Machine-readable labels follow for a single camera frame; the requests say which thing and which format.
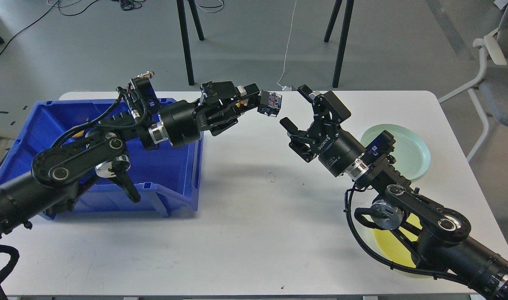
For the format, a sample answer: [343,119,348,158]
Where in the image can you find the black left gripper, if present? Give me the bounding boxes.
[158,81,260,148]

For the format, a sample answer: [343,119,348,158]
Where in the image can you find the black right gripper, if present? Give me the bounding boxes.
[279,84,366,177]

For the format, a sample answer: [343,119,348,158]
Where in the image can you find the yellow push button front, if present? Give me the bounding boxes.
[237,90,282,117]

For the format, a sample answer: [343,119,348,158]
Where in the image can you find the yellow push button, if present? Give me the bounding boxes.
[72,130,85,138]
[237,90,282,117]

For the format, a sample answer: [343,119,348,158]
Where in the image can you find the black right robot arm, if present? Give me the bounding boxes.
[280,85,508,300]

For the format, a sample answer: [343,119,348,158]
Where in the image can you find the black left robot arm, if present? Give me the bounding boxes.
[0,71,271,300]

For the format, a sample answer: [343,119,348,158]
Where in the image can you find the pale green plate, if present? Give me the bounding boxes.
[359,124,431,180]

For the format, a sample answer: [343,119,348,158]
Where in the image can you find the yellow push button back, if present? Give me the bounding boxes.
[72,130,85,138]

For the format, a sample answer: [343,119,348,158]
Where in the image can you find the yellow plate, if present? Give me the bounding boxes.
[372,214,422,268]

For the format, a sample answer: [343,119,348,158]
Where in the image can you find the black stand leg right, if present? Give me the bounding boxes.
[323,0,354,88]

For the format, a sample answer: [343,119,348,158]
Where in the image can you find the black stand leg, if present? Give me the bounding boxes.
[176,0,205,86]
[323,0,354,88]

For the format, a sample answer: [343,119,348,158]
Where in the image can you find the black stand leg left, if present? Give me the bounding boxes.
[176,0,205,86]

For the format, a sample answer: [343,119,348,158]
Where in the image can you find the grey office chair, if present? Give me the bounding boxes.
[439,4,508,161]

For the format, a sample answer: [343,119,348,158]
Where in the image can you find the white cable on floor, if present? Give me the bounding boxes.
[277,0,299,91]

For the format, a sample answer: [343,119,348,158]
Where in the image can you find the black cables on floor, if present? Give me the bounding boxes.
[0,0,148,67]

